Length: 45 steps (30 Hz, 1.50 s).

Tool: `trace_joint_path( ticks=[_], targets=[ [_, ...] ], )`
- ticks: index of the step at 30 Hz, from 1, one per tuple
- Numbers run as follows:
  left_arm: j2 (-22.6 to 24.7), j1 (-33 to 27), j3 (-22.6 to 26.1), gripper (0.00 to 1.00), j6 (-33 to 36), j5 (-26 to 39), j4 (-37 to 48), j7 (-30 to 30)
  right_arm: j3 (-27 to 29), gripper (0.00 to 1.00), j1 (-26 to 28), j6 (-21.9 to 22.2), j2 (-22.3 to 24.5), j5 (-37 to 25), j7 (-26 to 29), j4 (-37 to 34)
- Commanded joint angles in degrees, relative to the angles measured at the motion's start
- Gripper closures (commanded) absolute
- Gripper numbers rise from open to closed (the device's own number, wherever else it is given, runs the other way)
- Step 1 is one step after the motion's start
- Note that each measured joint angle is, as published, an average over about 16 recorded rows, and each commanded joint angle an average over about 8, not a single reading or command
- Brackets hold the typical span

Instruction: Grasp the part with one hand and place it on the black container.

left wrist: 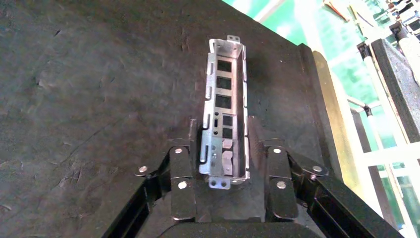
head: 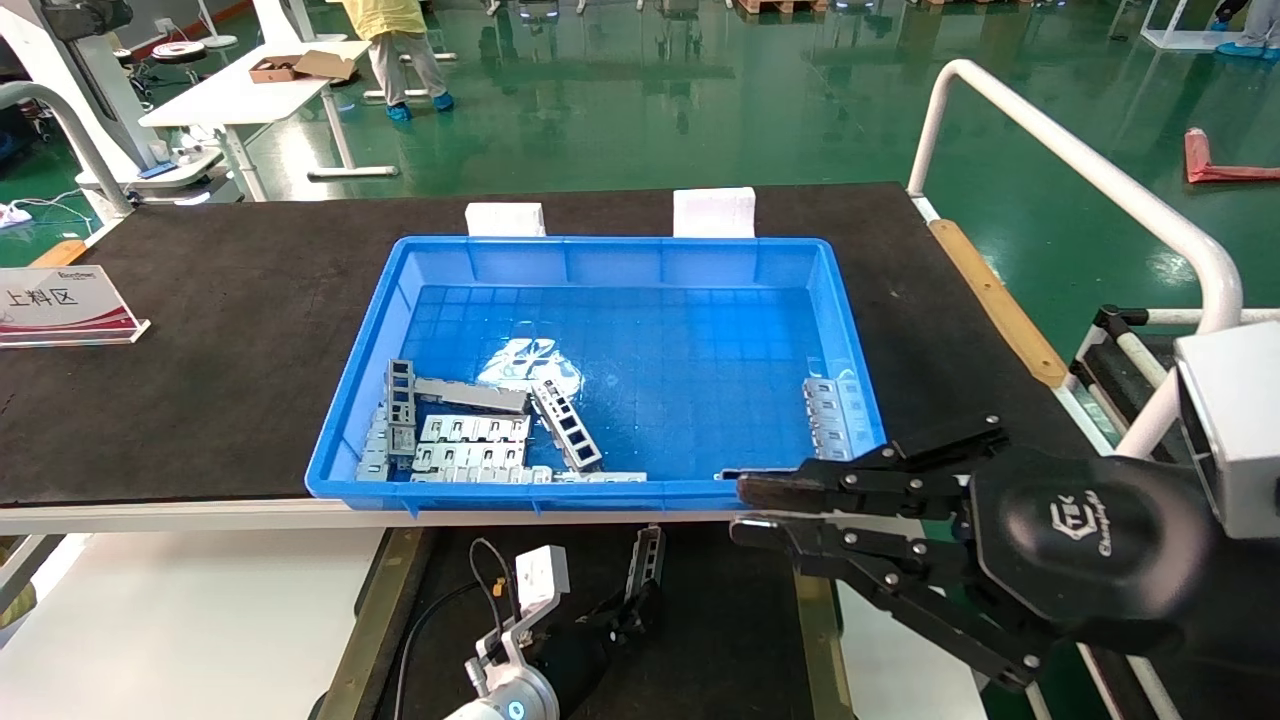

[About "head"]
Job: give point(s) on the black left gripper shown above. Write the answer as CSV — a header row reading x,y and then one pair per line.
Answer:
x,y
575,660

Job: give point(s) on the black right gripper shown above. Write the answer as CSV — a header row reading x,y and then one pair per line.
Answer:
x,y
1090,550

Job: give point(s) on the grey metal channel bracket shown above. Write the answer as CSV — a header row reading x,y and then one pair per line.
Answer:
x,y
645,560
470,395
401,400
566,425

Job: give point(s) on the slotted flat metal plate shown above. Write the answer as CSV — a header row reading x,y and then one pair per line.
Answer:
x,y
475,428
470,457
835,415
376,450

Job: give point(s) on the thin grey metal strip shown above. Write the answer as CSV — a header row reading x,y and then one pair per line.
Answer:
x,y
480,476
600,477

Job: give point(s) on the long wooden edge strip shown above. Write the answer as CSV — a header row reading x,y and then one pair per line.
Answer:
x,y
995,300

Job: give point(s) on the blue plastic bin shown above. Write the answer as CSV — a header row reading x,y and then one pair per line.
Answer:
x,y
650,270

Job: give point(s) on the white foam block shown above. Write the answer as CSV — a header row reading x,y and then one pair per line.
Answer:
x,y
714,212
505,220

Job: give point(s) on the red object on floor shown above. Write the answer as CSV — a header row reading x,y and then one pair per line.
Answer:
x,y
1225,172

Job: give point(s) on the black table mat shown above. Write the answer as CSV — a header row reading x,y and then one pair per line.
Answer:
x,y
200,300

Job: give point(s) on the person in yellow coat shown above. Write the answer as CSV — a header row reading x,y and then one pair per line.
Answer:
x,y
400,40

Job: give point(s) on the person with blue shoe covers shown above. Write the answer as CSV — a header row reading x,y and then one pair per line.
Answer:
x,y
1255,30

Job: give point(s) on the open cardboard box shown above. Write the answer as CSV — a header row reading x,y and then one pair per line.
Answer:
x,y
300,68

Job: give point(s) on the acrylic sign with red print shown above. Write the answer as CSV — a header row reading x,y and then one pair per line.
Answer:
x,y
60,305

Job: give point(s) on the white background table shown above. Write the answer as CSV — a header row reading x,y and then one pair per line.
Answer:
x,y
240,95

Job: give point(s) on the short wooden edge strip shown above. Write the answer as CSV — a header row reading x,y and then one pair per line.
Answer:
x,y
58,254

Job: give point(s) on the round stool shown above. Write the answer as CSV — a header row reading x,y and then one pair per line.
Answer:
x,y
178,50

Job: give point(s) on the white power strip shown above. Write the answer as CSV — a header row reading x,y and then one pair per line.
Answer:
x,y
14,214

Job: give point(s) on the white machine stand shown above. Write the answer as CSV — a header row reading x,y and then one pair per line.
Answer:
x,y
85,85

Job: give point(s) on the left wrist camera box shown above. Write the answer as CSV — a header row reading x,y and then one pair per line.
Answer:
x,y
542,578

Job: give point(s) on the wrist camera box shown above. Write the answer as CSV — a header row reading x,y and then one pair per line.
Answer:
x,y
1235,430
542,578

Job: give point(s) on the black metal frame bracket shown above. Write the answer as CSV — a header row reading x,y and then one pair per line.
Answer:
x,y
1108,325

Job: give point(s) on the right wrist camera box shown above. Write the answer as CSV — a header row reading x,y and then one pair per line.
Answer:
x,y
1235,430

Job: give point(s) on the white tubular guard rail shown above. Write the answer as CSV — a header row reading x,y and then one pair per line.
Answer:
x,y
1050,130

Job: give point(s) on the grey tubular guard rail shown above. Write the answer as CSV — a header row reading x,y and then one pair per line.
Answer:
x,y
70,115

